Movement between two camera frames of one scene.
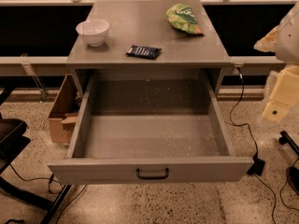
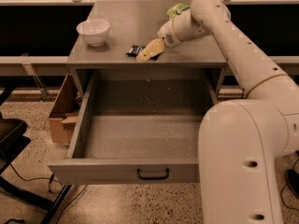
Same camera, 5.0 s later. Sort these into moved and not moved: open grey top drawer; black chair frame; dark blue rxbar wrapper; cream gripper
Moved: cream gripper
Not moved: open grey top drawer; dark blue rxbar wrapper; black chair frame
